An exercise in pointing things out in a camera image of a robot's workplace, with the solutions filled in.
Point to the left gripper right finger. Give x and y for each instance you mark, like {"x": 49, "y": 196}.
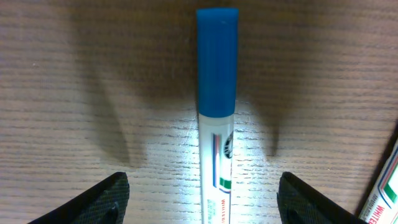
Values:
{"x": 299, "y": 203}

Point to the black whiteboard marker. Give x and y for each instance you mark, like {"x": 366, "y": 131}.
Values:
{"x": 378, "y": 204}

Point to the blue whiteboard marker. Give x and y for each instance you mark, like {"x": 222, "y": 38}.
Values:
{"x": 217, "y": 55}

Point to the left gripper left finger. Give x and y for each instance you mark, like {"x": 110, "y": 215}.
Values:
{"x": 104, "y": 203}

